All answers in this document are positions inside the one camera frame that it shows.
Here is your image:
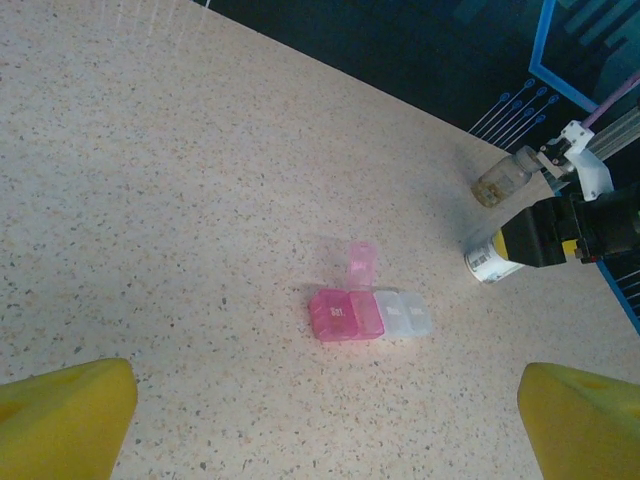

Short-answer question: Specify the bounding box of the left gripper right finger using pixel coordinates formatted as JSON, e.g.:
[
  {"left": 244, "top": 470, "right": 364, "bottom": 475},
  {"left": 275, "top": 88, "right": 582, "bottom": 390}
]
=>
[{"left": 516, "top": 362, "right": 640, "bottom": 480}]

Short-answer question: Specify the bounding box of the aluminium frame post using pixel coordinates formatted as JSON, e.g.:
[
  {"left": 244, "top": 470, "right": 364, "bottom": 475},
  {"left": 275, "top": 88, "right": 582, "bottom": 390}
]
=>
[{"left": 592, "top": 104, "right": 640, "bottom": 162}]

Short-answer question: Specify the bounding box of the blue aluminium table side rail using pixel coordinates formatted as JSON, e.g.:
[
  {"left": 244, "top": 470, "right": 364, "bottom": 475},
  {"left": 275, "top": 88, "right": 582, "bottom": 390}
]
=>
[{"left": 594, "top": 257, "right": 640, "bottom": 337}]

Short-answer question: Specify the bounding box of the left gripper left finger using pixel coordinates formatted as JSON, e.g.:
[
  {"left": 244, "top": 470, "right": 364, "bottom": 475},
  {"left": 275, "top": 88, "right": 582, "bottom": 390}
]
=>
[{"left": 0, "top": 357, "right": 139, "bottom": 480}]

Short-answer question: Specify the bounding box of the amber glass pill bottle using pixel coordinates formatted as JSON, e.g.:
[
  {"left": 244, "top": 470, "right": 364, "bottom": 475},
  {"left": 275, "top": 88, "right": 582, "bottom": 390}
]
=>
[{"left": 470, "top": 145, "right": 545, "bottom": 207}]

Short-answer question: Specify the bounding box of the white pill bottle green cap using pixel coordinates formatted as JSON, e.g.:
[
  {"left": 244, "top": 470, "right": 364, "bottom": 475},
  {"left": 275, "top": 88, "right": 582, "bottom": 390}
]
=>
[{"left": 463, "top": 230, "right": 526, "bottom": 287}]

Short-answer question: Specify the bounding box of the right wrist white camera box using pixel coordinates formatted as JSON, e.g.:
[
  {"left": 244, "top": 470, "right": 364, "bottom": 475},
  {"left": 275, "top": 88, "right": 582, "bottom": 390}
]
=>
[{"left": 538, "top": 119, "right": 615, "bottom": 202}]

